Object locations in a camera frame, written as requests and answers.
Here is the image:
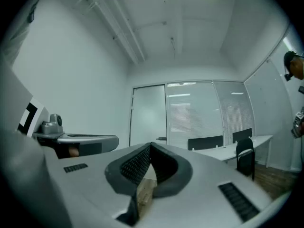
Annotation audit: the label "metal door frame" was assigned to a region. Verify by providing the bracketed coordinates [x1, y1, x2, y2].
[129, 83, 168, 149]

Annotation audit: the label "frosted glass door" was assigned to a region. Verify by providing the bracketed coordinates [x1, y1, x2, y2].
[130, 84, 167, 148]

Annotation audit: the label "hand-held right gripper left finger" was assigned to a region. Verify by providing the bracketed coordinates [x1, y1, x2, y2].
[44, 141, 152, 228]

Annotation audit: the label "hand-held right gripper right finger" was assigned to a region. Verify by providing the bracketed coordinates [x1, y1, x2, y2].
[139, 141, 293, 228]

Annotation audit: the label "white ceiling pipes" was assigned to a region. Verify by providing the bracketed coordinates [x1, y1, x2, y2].
[95, 0, 146, 64]

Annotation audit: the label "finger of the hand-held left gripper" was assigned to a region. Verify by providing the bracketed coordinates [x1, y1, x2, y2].
[57, 133, 120, 158]

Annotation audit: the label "long white desk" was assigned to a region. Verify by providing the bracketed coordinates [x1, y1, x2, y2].
[192, 134, 274, 168]

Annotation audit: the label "black folding chair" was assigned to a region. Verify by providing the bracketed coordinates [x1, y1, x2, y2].
[236, 138, 256, 181]

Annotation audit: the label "glass partition panel with blinds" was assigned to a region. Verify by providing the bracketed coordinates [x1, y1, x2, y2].
[213, 81, 257, 144]
[166, 81, 228, 151]

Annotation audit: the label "black desk divider panel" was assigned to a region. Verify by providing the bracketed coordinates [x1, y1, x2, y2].
[232, 128, 253, 143]
[187, 135, 224, 151]

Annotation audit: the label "plain frosted wall panel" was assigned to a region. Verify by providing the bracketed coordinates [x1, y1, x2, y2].
[244, 57, 294, 172]

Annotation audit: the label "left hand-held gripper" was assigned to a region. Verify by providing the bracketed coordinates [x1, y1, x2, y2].
[0, 56, 65, 160]

